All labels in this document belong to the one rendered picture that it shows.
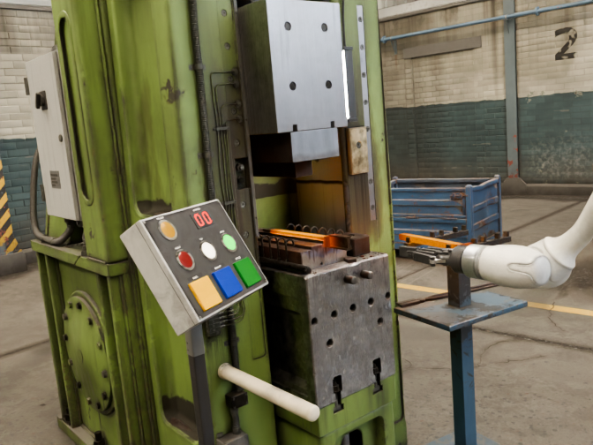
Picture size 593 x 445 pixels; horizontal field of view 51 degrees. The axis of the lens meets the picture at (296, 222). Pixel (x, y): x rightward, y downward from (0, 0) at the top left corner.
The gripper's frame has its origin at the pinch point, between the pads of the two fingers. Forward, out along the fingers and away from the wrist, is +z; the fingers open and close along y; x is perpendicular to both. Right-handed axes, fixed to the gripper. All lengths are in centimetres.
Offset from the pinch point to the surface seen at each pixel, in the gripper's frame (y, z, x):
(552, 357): 171, 52, -100
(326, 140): 2.5, 35.0, 32.9
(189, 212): -56, 25, 19
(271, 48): -17, 35, 62
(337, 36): 11, 35, 66
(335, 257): 2.4, 35.1, -6.3
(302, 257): -12.0, 35.1, -3.2
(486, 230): 356, 217, -76
